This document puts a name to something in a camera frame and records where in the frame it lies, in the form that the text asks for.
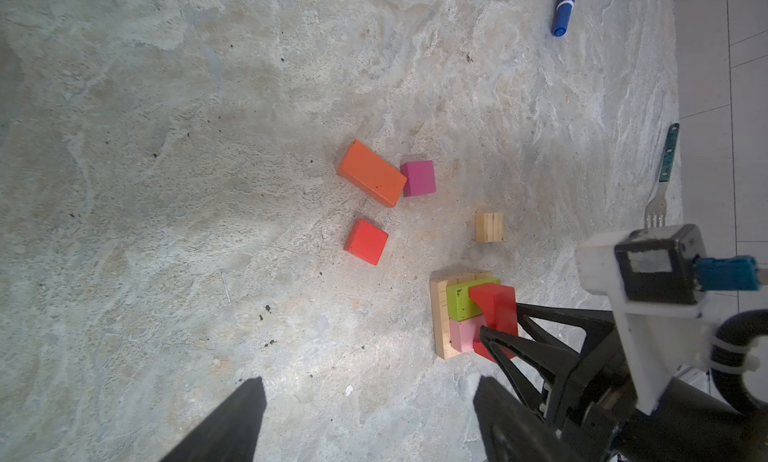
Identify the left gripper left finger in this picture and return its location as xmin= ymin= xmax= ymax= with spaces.
xmin=161 ymin=377 xmax=267 ymax=462

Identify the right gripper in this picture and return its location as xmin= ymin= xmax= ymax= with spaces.
xmin=480 ymin=304 xmax=636 ymax=456

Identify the red square block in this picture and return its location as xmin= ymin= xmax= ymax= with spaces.
xmin=344 ymin=219 xmax=389 ymax=266

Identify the small ridged natural block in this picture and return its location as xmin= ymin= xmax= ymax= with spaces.
xmin=475 ymin=213 xmax=504 ymax=243

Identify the blue marker pen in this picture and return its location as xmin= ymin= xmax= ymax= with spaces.
xmin=551 ymin=0 xmax=575 ymax=38

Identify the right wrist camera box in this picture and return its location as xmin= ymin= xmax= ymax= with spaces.
xmin=614 ymin=223 xmax=762 ymax=306

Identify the red arch block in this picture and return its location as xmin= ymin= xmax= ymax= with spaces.
xmin=469 ymin=283 xmax=519 ymax=362

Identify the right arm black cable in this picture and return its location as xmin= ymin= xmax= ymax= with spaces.
xmin=710 ymin=308 xmax=768 ymax=415

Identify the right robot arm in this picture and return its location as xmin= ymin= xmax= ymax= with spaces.
xmin=474 ymin=304 xmax=767 ymax=461

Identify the orange rectangular block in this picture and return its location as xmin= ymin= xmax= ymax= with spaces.
xmin=337 ymin=140 xmax=407 ymax=208

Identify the pink rectangular block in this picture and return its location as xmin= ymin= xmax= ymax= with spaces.
xmin=449 ymin=315 xmax=485 ymax=353

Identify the lime green rectangular block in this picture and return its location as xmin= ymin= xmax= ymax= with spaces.
xmin=446 ymin=277 xmax=500 ymax=322

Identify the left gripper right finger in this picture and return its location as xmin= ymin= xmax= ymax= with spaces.
xmin=473 ymin=376 xmax=582 ymax=462

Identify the magenta cube block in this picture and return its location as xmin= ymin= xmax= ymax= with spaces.
xmin=400 ymin=161 xmax=437 ymax=197

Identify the dark grey pen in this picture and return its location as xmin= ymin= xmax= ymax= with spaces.
xmin=644 ymin=123 xmax=680 ymax=229

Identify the natural wood block 31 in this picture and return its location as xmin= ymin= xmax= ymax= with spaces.
xmin=430 ymin=271 xmax=491 ymax=360

